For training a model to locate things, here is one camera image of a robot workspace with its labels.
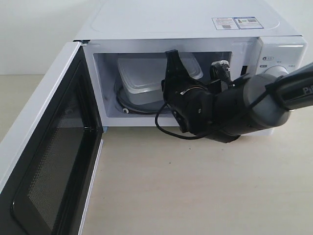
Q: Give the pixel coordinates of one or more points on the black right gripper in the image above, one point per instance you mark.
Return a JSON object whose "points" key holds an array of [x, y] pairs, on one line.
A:
{"points": [[189, 99]]}

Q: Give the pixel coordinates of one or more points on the white plastic food container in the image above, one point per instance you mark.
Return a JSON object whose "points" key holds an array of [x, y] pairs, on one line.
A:
{"points": [[141, 75]]}

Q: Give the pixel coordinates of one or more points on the white microwave door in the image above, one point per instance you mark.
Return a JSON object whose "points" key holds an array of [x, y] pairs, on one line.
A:
{"points": [[49, 156]]}

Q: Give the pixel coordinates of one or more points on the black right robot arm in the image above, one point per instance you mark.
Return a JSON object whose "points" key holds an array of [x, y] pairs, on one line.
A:
{"points": [[225, 109]]}

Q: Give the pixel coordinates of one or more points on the glass microwave turntable plate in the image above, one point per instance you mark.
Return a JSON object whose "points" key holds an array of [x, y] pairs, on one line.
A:
{"points": [[129, 108]]}

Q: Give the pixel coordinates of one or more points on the printed paper instruction sheet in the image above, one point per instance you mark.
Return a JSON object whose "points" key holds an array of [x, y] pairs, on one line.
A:
{"points": [[236, 23]]}

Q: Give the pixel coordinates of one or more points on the white Midea microwave oven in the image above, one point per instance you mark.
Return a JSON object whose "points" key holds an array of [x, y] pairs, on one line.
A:
{"points": [[156, 26]]}

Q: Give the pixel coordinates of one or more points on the upper white control knob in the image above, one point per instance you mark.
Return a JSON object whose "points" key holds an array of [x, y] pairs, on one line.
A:
{"points": [[277, 71]]}

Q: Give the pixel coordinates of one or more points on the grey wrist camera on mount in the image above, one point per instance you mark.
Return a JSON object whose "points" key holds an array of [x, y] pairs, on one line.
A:
{"points": [[220, 74]]}

